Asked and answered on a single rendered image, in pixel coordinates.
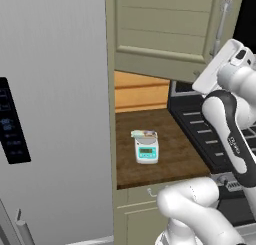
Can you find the olive cabinet frame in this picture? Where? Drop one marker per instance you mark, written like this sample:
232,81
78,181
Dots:
110,89

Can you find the olive drawer front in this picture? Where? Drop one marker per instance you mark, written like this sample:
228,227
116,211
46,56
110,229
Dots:
136,195

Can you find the dark stove knob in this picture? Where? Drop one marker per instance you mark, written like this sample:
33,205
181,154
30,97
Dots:
222,181

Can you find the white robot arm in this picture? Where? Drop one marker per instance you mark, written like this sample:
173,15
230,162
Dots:
186,202

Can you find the pale wrapped bar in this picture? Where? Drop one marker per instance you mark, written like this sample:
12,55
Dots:
143,133

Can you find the white teal digital scale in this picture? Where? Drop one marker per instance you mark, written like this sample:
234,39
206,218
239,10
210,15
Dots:
146,151

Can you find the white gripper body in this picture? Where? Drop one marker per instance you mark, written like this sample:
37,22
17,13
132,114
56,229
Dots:
213,69

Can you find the olive base cabinet door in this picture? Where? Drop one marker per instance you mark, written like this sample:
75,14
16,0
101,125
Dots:
143,227

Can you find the grey fridge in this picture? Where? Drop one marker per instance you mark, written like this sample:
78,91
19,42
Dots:
56,105

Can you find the black stove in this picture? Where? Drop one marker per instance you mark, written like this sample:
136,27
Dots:
196,125

